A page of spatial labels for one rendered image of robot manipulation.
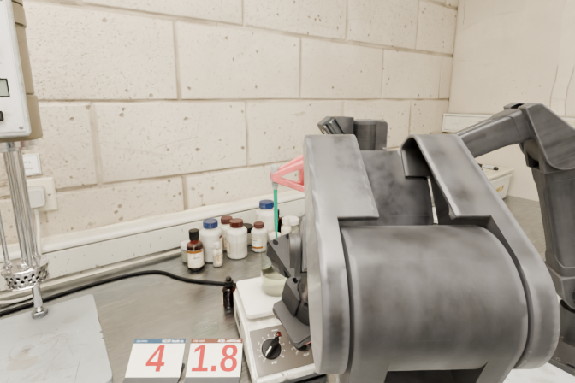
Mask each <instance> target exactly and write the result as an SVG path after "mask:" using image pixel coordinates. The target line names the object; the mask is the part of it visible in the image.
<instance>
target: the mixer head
mask: <svg viewBox="0 0 575 383"><path fill-rule="evenodd" d="M25 28H27V21H26V15H25V9H24V8H23V1H22V0H0V153H5V152H15V151H23V150H31V149H34V148H35V146H34V145H36V144H39V138H42V137H43V131H42V125H41V119H40V113H39V102H38V96H34V95H33V94H34V93H35V91H34V86H33V75H32V69H31V63H30V57H29V51H28V45H27V36H26V29H25Z"/></svg>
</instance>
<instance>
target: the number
mask: <svg viewBox="0 0 575 383"><path fill-rule="evenodd" d="M182 349H183V344H135V345H134V348H133V354H132V358H131V362H130V365H129V369H128V372H127V373H128V374H147V373H179V368H180V363H181V353H182Z"/></svg>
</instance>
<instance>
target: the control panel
mask: <svg viewBox="0 0 575 383"><path fill-rule="evenodd" d="M278 332H280V333H281V336H280V337H278V338H279V344H280V346H281V353H280V355H279V356H278V357H277V358H276V359H273V360H270V359H267V358H266V357H265V356H264V355H263V353H262V345H263V342H264V341H265V340H266V339H273V338H274V337H277V336H276V333H278ZM249 334H250V338H251V343H252V352H253V356H254V361H255V366H256V370H257V375H258V377H259V378H260V377H264V376H267V375H271V374H276V373H280V372H283V371H287V370H290V369H294V368H300V367H304V366H306V365H310V364H313V363H314V359H313V354H312V347H311V348H310V349H309V350H308V351H299V350H298V349H296V347H295V346H292V345H291V343H290V341H289V340H288V337H287V333H286V331H285V329H284V327H283V326H282V324H281V325H277V326H273V327H265V328H261V329H257V330H252V331H249Z"/></svg>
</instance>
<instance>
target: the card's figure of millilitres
mask: <svg viewBox="0 0 575 383"><path fill-rule="evenodd" d="M239 366H240V343H226V344H192V350H191V356H190V362H189V367H188V373H239Z"/></svg>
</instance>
